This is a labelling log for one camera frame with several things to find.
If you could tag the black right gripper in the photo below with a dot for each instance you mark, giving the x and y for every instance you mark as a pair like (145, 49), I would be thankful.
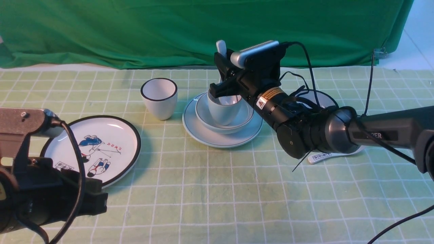
(258, 84)

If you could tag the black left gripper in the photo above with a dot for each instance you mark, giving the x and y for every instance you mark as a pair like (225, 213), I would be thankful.
(50, 198)

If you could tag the plain white spoon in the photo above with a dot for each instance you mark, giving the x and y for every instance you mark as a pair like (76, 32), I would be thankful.
(221, 48)

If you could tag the white cup thin rim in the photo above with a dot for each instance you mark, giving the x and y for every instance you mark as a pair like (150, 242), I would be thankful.
(224, 109)

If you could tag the white bowl thin rim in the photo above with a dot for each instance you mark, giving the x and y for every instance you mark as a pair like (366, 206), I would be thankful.
(243, 117)

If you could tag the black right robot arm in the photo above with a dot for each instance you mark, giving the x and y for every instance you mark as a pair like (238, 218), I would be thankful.
(303, 126)

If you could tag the plain white plate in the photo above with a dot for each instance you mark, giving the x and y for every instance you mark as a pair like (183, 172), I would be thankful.
(208, 137)

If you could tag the white cup black rim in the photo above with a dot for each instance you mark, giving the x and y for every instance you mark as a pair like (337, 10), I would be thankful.
(160, 96)

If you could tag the illustrated plate black rim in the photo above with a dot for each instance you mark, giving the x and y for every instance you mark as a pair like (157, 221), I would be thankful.
(109, 148)

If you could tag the white bowl black rim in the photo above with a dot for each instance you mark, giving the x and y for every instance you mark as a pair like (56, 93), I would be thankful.
(324, 100)

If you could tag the light green checkered tablecloth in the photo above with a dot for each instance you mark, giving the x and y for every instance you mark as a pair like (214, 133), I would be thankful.
(183, 192)

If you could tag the green backdrop cloth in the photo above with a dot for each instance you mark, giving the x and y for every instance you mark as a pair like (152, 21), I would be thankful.
(136, 34)

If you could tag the metal binder clip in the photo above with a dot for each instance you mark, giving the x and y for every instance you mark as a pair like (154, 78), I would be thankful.
(379, 53)

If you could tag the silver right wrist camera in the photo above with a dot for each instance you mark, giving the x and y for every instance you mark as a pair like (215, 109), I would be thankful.
(239, 58)

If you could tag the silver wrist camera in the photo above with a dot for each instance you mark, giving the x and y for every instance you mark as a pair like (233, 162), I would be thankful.
(17, 125)
(239, 58)

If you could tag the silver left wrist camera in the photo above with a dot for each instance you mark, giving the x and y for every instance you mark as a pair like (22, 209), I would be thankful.
(17, 125)

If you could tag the white spoon printed handle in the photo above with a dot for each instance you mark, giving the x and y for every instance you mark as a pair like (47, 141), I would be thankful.
(313, 159)

